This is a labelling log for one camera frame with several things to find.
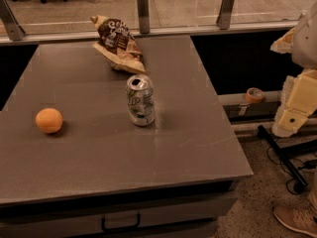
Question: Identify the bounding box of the silver 7up soda can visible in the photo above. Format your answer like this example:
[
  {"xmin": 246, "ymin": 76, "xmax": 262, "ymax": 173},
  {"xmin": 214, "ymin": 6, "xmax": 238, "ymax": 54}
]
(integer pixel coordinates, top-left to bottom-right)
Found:
[{"xmin": 126, "ymin": 74, "xmax": 155, "ymax": 126}]

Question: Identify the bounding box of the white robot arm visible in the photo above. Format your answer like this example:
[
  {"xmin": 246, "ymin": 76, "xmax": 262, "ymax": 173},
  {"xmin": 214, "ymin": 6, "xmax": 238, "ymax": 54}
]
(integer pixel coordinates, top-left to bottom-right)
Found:
[{"xmin": 270, "ymin": 3, "xmax": 317, "ymax": 138}]

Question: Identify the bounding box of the orange tape roll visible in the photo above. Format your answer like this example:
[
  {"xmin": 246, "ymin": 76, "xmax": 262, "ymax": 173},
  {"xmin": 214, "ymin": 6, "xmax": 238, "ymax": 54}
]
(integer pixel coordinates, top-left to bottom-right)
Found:
[{"xmin": 246, "ymin": 87, "xmax": 264, "ymax": 103}]

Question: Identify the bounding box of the black stand leg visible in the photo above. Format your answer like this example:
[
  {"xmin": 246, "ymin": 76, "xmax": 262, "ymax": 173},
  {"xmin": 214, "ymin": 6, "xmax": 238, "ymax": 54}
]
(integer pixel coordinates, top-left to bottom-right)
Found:
[{"xmin": 258, "ymin": 125, "xmax": 307, "ymax": 194}]

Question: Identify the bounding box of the brown sneaker shoe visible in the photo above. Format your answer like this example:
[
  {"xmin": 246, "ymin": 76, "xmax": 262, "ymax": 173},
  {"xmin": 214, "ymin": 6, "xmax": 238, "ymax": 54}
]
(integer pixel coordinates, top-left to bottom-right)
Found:
[{"xmin": 272, "ymin": 205, "xmax": 317, "ymax": 238}]

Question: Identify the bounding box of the brown chip bag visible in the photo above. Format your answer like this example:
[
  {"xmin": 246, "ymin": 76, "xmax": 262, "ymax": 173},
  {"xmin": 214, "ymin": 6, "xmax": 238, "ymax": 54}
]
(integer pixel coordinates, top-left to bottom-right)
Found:
[{"xmin": 91, "ymin": 15, "xmax": 146, "ymax": 73}]

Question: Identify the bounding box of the orange fruit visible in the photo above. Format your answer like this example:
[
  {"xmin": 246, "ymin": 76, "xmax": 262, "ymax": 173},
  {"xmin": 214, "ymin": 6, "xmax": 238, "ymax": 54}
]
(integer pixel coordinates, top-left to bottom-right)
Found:
[{"xmin": 36, "ymin": 108, "xmax": 63, "ymax": 134}]

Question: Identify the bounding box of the black floor cable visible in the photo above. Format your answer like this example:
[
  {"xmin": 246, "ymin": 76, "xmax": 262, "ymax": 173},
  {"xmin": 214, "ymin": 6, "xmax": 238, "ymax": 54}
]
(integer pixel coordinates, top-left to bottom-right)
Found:
[{"xmin": 265, "ymin": 145, "xmax": 317, "ymax": 196}]

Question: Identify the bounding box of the metal glass bracket right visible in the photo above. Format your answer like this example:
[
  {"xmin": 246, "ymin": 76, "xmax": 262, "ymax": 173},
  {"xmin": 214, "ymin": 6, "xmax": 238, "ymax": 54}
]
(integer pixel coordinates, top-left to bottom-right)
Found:
[{"xmin": 216, "ymin": 0, "xmax": 235, "ymax": 30}]

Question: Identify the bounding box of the metal glass bracket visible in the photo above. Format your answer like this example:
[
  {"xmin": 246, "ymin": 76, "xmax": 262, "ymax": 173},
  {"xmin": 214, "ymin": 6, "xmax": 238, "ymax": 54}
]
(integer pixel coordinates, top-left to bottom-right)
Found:
[
  {"xmin": 216, "ymin": 0, "xmax": 235, "ymax": 30},
  {"xmin": 0, "ymin": 0, "xmax": 25, "ymax": 41},
  {"xmin": 137, "ymin": 0, "xmax": 150, "ymax": 34}
]

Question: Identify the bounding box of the metal glass bracket middle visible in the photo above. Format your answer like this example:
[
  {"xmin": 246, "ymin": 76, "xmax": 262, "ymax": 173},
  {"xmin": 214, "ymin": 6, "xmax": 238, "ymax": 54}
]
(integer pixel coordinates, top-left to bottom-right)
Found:
[{"xmin": 137, "ymin": 0, "xmax": 150, "ymax": 34}]

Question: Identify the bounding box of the black drawer handle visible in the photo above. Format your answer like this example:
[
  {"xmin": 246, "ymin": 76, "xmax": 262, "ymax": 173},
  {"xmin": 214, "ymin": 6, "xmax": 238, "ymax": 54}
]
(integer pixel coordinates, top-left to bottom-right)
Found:
[{"xmin": 100, "ymin": 213, "xmax": 141, "ymax": 234}]

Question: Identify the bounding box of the metal glass bracket left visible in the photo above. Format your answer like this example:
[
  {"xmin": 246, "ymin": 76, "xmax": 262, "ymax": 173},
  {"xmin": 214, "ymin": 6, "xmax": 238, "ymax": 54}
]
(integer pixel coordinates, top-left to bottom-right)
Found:
[{"xmin": 0, "ymin": 0, "xmax": 25, "ymax": 41}]

